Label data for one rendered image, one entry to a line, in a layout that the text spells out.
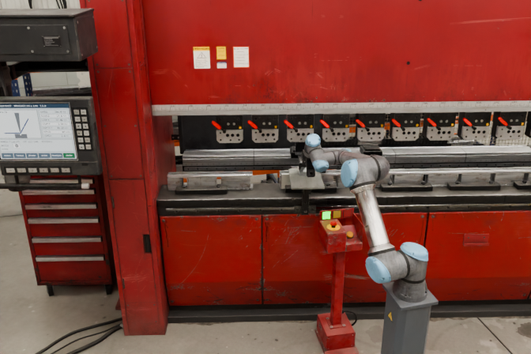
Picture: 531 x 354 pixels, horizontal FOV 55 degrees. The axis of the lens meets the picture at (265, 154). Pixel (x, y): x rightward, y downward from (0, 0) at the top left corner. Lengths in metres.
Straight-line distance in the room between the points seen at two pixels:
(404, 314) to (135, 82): 1.66
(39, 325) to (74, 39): 2.01
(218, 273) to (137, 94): 1.21
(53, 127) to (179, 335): 1.57
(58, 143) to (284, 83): 1.20
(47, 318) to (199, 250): 1.15
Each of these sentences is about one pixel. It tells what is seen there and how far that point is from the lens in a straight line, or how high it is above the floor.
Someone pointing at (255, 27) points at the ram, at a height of 1.82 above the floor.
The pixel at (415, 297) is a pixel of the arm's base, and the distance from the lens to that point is 2.33.
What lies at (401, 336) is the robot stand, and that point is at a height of 0.61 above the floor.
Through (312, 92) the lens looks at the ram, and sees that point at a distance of 2.81.
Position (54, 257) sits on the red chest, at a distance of 3.63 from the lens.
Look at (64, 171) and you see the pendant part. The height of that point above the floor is 1.26.
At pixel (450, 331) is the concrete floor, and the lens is 3.49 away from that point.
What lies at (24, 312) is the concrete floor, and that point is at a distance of 3.81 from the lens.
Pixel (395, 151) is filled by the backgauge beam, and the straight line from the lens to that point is 3.37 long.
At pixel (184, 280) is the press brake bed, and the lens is 3.21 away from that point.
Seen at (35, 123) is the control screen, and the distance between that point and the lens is 2.42.
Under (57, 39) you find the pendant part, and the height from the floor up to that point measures 1.85.
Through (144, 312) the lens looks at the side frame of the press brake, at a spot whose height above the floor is 0.17.
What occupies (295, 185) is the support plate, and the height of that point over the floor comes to 1.00.
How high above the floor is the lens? 2.16
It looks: 21 degrees down
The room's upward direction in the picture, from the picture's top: straight up
